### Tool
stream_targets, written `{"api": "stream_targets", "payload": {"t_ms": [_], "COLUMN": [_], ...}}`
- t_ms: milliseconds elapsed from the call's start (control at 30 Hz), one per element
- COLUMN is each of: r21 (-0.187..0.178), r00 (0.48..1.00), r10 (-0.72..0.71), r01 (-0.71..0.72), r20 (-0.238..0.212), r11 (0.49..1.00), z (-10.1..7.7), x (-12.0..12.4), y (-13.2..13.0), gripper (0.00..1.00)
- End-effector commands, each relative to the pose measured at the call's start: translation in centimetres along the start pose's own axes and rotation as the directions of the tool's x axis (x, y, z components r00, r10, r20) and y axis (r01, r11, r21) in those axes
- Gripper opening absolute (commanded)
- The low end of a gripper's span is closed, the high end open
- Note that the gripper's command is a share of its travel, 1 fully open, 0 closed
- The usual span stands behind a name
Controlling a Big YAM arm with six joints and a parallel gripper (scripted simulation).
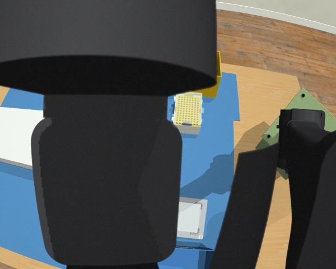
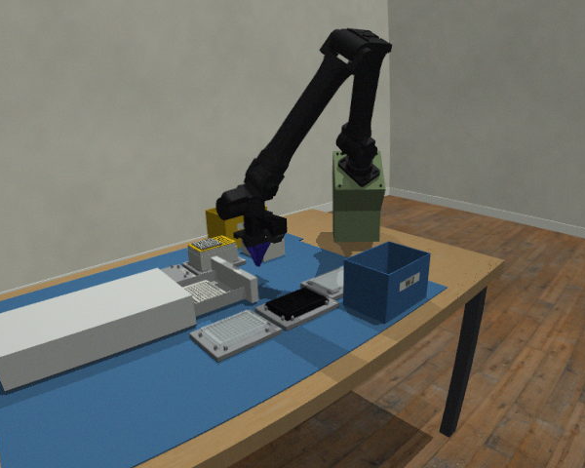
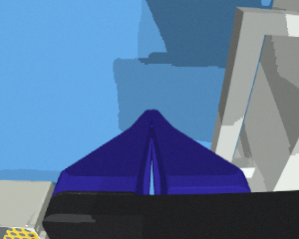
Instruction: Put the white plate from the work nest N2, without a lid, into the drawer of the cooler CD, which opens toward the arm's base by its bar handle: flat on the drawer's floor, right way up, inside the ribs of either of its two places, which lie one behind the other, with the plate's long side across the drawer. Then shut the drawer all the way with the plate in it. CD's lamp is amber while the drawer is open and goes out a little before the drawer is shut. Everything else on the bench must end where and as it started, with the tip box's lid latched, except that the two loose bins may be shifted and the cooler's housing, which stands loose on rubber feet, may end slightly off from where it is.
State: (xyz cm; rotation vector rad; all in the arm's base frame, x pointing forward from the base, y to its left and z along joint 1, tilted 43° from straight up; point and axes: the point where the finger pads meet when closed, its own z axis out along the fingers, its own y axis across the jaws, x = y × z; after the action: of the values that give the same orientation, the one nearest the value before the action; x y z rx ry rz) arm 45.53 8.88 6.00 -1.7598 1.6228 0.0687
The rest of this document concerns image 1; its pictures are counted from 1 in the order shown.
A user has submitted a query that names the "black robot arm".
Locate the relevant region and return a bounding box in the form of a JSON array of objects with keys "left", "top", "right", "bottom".
[{"left": 0, "top": 0, "right": 336, "bottom": 269}]

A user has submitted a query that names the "blue open-top bin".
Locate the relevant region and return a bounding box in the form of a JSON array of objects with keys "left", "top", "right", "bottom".
[{"left": 157, "top": 245, "right": 214, "bottom": 269}]

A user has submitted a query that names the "blue flat mat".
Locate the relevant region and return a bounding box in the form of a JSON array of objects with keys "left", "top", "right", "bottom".
[{"left": 0, "top": 72, "right": 240, "bottom": 269}]

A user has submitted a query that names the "yellow open bin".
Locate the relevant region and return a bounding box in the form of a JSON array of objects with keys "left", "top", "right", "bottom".
[{"left": 192, "top": 51, "right": 221, "bottom": 98}]

